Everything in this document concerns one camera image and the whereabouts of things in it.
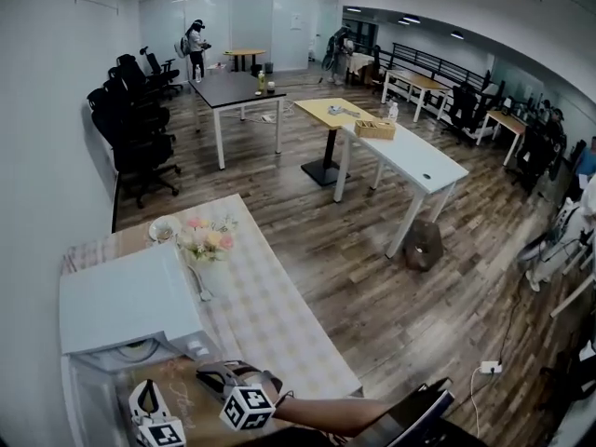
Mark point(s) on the round wooden table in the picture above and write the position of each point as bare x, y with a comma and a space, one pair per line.
244, 52

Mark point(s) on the small white dish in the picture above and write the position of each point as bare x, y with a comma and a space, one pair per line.
163, 231

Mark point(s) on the wooden box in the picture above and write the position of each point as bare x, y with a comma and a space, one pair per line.
375, 128

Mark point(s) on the white paper notice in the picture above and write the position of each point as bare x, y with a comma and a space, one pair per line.
295, 22

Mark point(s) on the yellow square pedestal table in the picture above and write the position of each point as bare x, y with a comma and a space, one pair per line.
326, 114

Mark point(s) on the person's black clothing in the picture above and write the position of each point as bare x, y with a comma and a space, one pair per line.
326, 441

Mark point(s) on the clear water bottle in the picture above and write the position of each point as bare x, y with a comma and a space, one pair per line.
393, 112
198, 73

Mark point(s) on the person's right forearm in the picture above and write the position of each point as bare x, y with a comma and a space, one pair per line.
335, 415

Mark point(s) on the table with pale cloth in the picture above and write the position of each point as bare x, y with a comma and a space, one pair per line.
361, 63

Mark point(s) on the black waste bin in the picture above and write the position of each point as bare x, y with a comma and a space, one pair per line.
256, 70

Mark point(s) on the wooden desk white legs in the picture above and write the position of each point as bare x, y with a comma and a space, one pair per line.
507, 121

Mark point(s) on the long white table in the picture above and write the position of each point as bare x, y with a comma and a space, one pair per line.
410, 156

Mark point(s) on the black table with white legs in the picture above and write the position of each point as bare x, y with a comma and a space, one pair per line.
233, 89

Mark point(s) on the checked tablecloth table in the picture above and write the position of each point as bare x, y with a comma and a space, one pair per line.
279, 324

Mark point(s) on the white microwave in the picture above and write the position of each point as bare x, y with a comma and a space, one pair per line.
125, 296

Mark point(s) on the grey tool on table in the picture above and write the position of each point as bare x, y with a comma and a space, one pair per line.
340, 110

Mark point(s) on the green drink bottle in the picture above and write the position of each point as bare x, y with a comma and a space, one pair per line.
261, 82

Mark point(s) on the white power strip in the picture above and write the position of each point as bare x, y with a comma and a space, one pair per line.
267, 118
491, 367

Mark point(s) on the brown wooden stump stool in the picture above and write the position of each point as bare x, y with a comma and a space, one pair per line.
423, 245

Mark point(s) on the ceiling light panel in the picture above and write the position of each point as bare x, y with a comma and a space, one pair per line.
411, 19
457, 35
354, 9

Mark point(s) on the black carried pack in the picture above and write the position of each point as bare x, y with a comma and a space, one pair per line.
410, 417

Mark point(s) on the person's right hand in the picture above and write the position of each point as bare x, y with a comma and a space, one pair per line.
242, 371

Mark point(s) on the thin black right wristband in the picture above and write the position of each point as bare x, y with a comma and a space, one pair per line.
285, 396

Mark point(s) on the wooden top table white legs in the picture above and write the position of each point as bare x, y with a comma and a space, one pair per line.
416, 81

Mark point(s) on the flower bouquet in white vase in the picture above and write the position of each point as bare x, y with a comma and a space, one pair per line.
205, 240

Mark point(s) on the black metal railing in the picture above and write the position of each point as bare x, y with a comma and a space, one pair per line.
433, 63

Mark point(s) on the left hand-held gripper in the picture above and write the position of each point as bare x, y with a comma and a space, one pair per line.
160, 436

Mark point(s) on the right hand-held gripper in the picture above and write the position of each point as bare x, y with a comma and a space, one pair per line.
247, 408

